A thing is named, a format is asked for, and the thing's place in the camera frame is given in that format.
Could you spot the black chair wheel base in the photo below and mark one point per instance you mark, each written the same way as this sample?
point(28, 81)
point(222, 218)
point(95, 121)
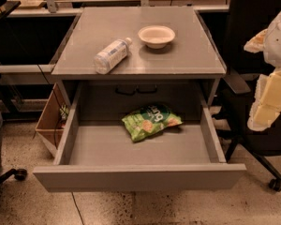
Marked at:
point(19, 174)

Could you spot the black office chair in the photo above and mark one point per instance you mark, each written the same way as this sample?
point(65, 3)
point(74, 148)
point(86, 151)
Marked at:
point(246, 18)

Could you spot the grey drawer cabinet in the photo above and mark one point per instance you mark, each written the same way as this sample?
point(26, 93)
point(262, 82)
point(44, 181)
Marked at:
point(183, 75)

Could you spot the white bowl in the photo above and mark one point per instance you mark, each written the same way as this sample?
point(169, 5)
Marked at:
point(156, 36)

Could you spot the green rice chip bag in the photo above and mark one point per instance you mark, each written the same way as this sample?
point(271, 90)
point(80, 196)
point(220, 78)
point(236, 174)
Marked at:
point(149, 120)

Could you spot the clear plastic water bottle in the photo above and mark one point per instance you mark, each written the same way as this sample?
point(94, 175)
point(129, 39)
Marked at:
point(112, 55)

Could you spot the open grey top drawer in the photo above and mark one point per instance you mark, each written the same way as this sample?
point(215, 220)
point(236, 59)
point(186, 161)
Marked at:
point(96, 152)

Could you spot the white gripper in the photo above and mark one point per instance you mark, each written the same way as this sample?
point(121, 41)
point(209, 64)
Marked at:
point(279, 42)

